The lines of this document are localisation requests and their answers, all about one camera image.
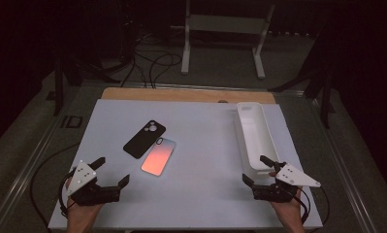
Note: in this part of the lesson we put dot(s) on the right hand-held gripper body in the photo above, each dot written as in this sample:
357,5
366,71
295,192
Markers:
275,193

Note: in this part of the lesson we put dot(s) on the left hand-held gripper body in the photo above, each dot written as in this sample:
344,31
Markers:
90,194

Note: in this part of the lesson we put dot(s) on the black phone case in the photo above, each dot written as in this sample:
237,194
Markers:
142,140

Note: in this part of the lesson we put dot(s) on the person's left hand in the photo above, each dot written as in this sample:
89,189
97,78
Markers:
81,218

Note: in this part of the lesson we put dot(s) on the person's right hand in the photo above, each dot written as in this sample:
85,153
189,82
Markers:
291,216

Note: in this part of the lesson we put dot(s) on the white plastic tray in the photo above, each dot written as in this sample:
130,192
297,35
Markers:
257,136

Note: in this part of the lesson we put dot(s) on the pink gradient phone case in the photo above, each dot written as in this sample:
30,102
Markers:
158,158

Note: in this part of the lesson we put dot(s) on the black tripod stand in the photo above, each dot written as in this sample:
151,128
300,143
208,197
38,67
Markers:
68,74
323,87

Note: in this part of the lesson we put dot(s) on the white metal stand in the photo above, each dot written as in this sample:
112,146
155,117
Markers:
225,24

